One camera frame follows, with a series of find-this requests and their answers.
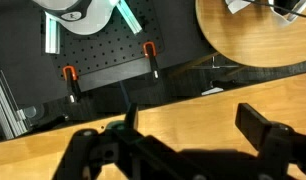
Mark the ribbed aluminium extrusion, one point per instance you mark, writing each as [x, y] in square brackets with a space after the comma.
[6, 106]

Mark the small white scrap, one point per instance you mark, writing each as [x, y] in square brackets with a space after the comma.
[212, 90]

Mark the round wooden side table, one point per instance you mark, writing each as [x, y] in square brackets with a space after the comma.
[256, 36]

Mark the short aluminium rail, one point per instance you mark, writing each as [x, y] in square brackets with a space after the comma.
[52, 35]
[129, 16]

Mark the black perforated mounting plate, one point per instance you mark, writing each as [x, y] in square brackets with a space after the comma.
[106, 50]

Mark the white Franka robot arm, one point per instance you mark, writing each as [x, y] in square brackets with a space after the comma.
[83, 16]

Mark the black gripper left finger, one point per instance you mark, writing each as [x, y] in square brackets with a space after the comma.
[93, 156]

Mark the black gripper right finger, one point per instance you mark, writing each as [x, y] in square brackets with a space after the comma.
[279, 146]

